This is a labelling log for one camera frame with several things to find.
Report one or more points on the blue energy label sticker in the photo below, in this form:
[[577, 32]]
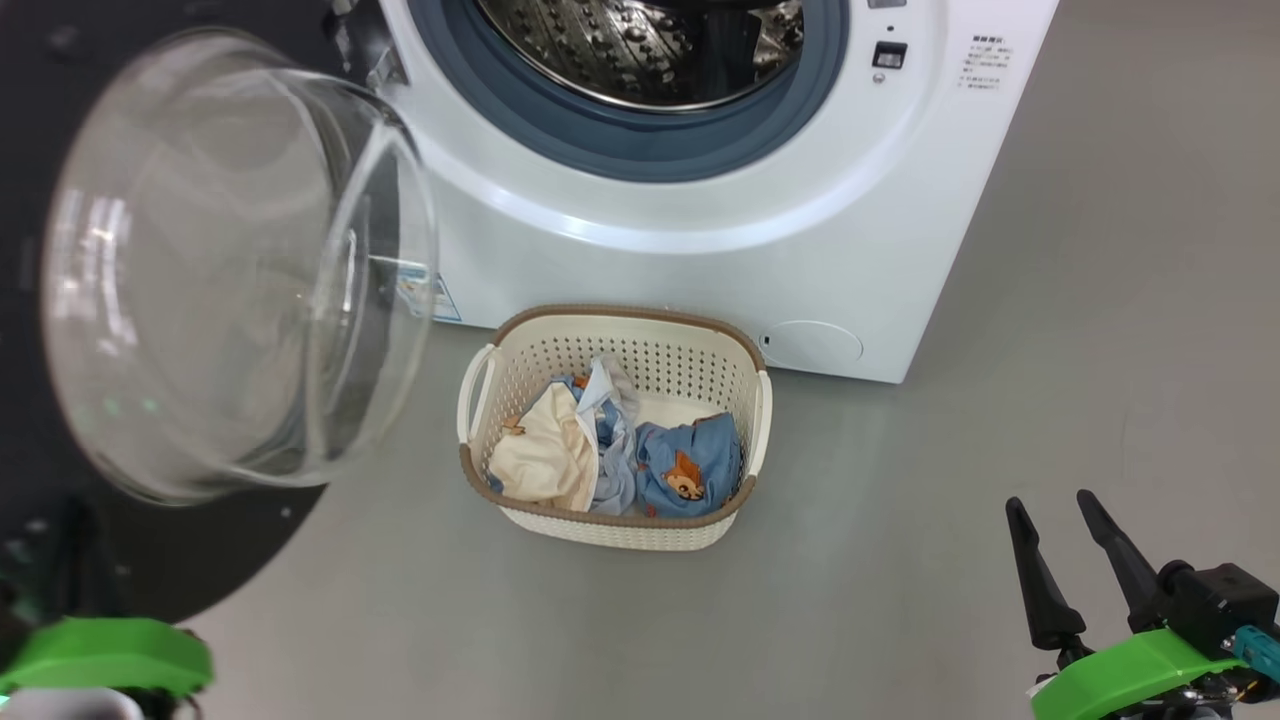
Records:
[[445, 300]]

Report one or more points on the cream perforated laundry basket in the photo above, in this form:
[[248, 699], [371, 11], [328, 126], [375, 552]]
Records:
[[610, 525]]

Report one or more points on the stainless steel washing machine drum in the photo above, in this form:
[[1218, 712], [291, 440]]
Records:
[[640, 50]]

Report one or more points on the printed text label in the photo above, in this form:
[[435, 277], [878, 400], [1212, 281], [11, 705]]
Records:
[[985, 62]]

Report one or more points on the black round glass washer door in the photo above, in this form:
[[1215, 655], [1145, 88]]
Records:
[[200, 300]]

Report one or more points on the black door lock socket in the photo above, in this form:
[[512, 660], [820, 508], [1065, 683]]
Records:
[[890, 55]]

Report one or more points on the metal door hinge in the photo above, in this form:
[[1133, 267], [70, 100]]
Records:
[[375, 50]]

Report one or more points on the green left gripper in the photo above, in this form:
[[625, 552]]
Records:
[[100, 655]]

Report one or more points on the blue fox print garment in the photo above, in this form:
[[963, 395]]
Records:
[[700, 460]]

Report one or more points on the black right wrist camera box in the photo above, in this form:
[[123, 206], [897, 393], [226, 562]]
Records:
[[1220, 605]]

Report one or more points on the round white filter cover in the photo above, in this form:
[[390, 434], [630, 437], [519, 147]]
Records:
[[812, 344]]

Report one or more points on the white front-load washing machine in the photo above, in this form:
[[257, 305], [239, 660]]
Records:
[[700, 270]]

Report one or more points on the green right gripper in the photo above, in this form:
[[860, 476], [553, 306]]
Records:
[[1130, 675]]

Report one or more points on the cream and blue garment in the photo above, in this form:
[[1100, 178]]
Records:
[[540, 460]]

